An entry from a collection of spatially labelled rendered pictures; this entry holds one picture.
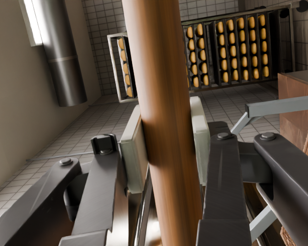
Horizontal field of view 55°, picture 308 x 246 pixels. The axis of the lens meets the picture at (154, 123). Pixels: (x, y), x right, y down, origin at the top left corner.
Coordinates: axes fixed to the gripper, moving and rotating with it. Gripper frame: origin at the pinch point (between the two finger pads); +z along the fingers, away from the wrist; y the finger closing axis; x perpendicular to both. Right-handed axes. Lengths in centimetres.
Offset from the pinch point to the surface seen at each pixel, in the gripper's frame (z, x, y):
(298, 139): 138, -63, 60
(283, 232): 86, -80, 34
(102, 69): 498, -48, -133
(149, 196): 108, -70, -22
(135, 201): 128, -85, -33
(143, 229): 83, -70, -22
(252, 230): 38, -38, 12
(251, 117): 86, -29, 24
